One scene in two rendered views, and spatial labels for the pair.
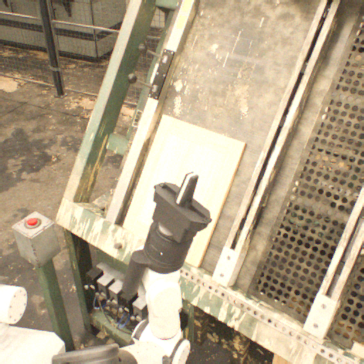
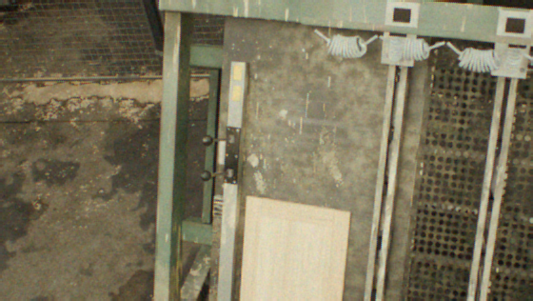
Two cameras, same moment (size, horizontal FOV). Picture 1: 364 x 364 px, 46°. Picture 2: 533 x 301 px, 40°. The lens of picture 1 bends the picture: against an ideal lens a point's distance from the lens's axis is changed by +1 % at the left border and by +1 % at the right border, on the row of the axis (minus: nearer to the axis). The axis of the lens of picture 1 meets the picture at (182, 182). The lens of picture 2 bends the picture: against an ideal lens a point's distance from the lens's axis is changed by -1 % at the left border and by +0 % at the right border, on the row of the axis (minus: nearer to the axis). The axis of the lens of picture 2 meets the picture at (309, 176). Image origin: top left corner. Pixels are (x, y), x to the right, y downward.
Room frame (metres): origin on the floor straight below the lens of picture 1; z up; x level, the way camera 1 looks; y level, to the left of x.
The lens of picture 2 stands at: (-0.20, 0.29, 3.21)
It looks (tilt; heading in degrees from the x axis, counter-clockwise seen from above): 47 degrees down; 346
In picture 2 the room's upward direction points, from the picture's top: 8 degrees counter-clockwise
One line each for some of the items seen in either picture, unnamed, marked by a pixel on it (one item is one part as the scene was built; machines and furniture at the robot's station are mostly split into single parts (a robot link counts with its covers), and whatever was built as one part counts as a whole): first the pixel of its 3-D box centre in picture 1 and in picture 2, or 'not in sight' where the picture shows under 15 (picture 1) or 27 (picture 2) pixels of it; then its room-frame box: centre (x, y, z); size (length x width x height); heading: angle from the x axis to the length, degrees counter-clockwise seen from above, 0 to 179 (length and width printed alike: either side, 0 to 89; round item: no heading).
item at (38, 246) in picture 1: (37, 239); not in sight; (1.28, 0.60, 0.84); 0.12 x 0.12 x 0.18; 54
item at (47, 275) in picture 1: (56, 311); not in sight; (1.28, 0.60, 0.38); 0.06 x 0.06 x 0.75; 54
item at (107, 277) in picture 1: (131, 303); not in sight; (1.08, 0.20, 0.69); 0.50 x 0.14 x 0.24; 54
